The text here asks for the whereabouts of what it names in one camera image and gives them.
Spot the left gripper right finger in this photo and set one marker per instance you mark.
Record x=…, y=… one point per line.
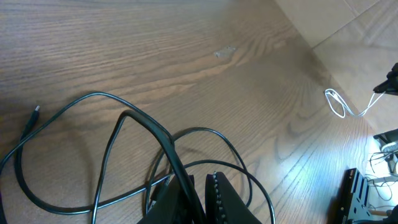
x=222, y=203

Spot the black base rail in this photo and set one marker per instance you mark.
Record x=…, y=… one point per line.
x=353, y=201

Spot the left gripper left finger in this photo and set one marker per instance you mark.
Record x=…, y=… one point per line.
x=172, y=208

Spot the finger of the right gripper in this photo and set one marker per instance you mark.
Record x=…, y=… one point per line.
x=390, y=86

